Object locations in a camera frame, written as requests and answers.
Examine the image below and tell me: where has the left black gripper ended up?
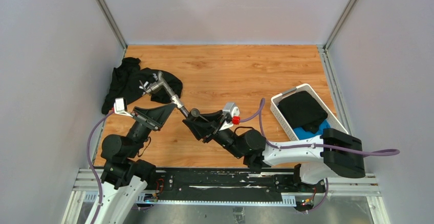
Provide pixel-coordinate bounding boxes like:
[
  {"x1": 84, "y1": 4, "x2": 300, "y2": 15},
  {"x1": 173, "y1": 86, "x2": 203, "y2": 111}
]
[{"x1": 127, "y1": 102, "x2": 177, "y2": 158}]

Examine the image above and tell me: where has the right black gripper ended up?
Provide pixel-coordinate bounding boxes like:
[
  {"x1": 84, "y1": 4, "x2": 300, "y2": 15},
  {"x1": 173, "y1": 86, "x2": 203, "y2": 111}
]
[{"x1": 182, "y1": 111, "x2": 244, "y2": 160}]

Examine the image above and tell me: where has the grey tee pipe fitting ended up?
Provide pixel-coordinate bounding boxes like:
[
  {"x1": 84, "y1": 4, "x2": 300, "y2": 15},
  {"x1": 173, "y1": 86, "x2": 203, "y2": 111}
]
[{"x1": 170, "y1": 94, "x2": 185, "y2": 110}]

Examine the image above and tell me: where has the grey faucet with lever handle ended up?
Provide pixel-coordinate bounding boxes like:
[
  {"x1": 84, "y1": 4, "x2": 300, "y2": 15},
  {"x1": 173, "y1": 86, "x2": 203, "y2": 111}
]
[{"x1": 143, "y1": 71, "x2": 176, "y2": 98}]

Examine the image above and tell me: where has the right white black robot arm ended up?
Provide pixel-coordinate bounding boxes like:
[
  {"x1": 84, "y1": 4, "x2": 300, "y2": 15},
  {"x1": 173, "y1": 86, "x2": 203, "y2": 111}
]
[{"x1": 183, "y1": 110, "x2": 365, "y2": 192}]

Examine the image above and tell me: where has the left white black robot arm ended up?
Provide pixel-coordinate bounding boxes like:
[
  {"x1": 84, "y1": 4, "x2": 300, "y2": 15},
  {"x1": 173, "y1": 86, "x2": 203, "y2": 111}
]
[{"x1": 86, "y1": 98, "x2": 176, "y2": 223}]

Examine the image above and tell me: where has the black cloth with white print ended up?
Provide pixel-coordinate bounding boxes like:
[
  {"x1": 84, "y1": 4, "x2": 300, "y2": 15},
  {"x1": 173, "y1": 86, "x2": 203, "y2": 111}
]
[{"x1": 101, "y1": 57, "x2": 183, "y2": 115}]

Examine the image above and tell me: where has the blue cloth in basket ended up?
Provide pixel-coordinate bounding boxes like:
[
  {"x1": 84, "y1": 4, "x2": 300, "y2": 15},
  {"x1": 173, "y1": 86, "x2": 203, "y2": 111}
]
[{"x1": 293, "y1": 119, "x2": 331, "y2": 141}]

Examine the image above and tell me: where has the black cloth in basket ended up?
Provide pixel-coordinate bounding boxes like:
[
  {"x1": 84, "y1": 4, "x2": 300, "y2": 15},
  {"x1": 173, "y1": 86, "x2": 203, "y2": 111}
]
[{"x1": 277, "y1": 91, "x2": 328, "y2": 133}]

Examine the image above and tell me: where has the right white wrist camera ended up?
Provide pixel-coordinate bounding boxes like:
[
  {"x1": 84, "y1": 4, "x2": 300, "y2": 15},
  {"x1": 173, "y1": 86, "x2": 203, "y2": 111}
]
[{"x1": 222, "y1": 102, "x2": 241, "y2": 125}]

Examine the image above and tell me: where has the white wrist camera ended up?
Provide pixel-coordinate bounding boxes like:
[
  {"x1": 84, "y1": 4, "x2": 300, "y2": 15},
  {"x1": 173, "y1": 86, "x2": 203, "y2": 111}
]
[
  {"x1": 222, "y1": 102, "x2": 241, "y2": 125},
  {"x1": 113, "y1": 98, "x2": 133, "y2": 117}
]

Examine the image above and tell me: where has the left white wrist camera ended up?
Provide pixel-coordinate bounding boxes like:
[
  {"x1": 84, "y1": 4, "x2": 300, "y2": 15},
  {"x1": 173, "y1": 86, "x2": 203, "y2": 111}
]
[{"x1": 113, "y1": 98, "x2": 133, "y2": 117}]

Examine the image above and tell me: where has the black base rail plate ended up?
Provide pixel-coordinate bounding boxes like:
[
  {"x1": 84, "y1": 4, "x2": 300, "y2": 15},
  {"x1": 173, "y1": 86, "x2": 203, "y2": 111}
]
[{"x1": 135, "y1": 167, "x2": 328, "y2": 207}]

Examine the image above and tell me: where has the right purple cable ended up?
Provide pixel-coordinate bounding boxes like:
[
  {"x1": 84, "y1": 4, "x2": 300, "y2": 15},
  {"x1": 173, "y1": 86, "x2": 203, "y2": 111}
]
[{"x1": 232, "y1": 98, "x2": 401, "y2": 157}]

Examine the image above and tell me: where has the purple cable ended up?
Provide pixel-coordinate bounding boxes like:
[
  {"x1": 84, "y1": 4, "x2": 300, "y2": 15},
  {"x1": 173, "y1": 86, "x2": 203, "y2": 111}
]
[
  {"x1": 232, "y1": 98, "x2": 401, "y2": 157},
  {"x1": 86, "y1": 108, "x2": 116, "y2": 224}
]

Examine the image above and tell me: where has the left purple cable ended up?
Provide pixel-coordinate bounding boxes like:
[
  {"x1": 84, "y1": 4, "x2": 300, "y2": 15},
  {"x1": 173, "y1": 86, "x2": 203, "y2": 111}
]
[{"x1": 86, "y1": 108, "x2": 116, "y2": 224}]

